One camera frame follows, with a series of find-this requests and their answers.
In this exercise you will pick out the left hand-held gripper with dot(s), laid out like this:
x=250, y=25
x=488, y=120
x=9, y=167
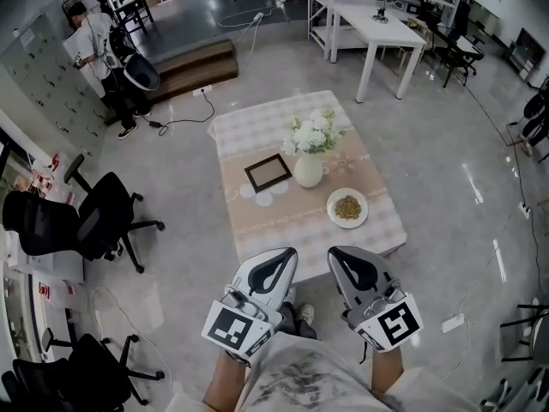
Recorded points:
x=233, y=326

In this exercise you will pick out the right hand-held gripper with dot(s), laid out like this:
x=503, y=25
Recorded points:
x=399, y=324

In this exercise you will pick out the white ceramic vase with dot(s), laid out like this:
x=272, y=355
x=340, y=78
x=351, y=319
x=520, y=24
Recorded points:
x=309, y=172

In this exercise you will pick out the white artificial flowers bunch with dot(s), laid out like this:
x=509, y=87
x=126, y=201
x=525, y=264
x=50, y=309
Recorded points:
x=311, y=133

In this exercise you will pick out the person's right forearm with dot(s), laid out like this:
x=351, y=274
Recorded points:
x=386, y=371

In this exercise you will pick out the person's left forearm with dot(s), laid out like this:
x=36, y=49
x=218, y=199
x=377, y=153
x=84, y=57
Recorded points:
x=225, y=380

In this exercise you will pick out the person's white shoe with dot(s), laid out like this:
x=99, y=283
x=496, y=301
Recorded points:
x=306, y=314
x=291, y=296

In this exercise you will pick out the person's dark trousers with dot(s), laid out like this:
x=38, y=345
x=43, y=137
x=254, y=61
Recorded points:
x=298, y=326

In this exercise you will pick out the white round plate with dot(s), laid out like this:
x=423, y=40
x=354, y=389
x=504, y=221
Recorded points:
x=347, y=225

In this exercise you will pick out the pile of dried grains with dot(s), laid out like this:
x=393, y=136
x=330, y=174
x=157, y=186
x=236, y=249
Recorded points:
x=348, y=207

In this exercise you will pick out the beige embroidered table runner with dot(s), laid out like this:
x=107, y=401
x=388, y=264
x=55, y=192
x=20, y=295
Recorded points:
x=300, y=213

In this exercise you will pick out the white power strip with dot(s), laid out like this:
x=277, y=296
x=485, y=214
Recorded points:
x=203, y=91
x=524, y=210
x=258, y=16
x=453, y=322

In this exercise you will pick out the person's grey printed shirt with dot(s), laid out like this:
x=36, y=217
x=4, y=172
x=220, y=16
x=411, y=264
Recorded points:
x=309, y=380

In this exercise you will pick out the table with checked tablecloth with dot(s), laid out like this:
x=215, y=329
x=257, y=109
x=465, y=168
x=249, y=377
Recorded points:
x=257, y=122

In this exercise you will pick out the black office chair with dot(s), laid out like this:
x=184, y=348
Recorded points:
x=92, y=367
x=100, y=213

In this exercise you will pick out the white chair base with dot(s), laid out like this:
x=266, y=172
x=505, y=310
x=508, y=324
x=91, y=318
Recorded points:
x=527, y=393

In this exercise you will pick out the clear red-printed plastic bag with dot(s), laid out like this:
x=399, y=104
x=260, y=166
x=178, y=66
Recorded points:
x=58, y=292

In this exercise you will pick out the dark wooden step platform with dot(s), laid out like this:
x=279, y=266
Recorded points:
x=197, y=64

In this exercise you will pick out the white rectangular table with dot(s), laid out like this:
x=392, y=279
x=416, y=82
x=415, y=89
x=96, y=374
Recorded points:
x=377, y=26

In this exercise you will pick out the black swivel chair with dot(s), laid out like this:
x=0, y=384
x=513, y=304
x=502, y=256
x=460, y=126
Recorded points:
x=456, y=37

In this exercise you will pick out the silver desk lamp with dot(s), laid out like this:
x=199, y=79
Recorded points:
x=379, y=15

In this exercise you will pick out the grey metal lockers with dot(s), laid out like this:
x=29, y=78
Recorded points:
x=47, y=88

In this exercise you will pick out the wood-top black-legged table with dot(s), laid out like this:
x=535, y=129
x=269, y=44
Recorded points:
x=133, y=0

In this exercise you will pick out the black picture frame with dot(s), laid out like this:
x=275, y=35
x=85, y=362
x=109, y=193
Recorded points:
x=268, y=173

